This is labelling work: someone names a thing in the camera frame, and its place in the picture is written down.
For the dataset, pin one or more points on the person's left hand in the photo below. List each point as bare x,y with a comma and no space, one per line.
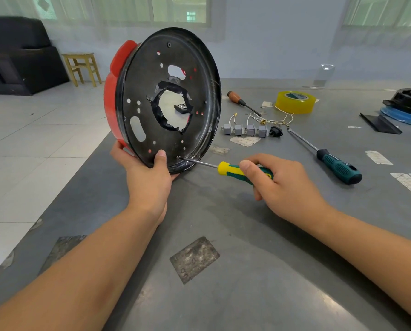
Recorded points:
146,189

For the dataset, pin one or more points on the person's right hand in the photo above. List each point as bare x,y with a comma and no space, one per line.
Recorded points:
291,193

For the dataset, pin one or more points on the small black plug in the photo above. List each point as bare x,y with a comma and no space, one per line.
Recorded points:
276,131

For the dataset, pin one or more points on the black metal round plate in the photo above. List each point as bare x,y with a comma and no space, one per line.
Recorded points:
133,75

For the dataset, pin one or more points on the person's left forearm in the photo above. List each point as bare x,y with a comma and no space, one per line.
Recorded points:
74,275

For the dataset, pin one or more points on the person's right forearm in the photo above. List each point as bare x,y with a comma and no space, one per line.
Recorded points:
378,251

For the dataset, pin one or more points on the dark green black screwdriver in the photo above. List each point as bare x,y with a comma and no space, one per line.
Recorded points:
341,170

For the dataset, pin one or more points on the white torn tape patch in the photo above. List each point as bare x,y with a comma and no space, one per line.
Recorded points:
245,141

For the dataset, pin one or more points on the yellow tape roll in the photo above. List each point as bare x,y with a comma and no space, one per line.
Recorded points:
295,106

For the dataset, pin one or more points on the black bit set case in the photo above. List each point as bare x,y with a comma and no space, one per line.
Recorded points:
182,108

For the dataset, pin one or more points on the small white card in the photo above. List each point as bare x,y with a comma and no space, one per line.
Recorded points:
267,104

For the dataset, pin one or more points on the black flat plate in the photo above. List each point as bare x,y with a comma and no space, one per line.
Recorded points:
379,124

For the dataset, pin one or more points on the clear acrylic stand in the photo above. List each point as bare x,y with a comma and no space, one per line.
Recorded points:
319,82

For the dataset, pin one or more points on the black round housing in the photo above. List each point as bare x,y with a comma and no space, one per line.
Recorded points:
407,101

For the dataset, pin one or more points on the wooden stool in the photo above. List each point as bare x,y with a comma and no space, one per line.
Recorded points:
81,56

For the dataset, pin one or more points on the wide sheer curtain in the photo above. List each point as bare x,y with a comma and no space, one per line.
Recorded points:
129,32

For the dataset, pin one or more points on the black armchair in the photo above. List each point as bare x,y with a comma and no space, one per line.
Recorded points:
26,65

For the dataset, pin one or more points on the narrow sheer curtain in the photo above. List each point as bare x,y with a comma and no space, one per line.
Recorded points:
378,37

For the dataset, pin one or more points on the wide window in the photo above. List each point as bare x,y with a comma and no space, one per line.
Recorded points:
181,10

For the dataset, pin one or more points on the narrow window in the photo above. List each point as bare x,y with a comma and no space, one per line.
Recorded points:
384,10

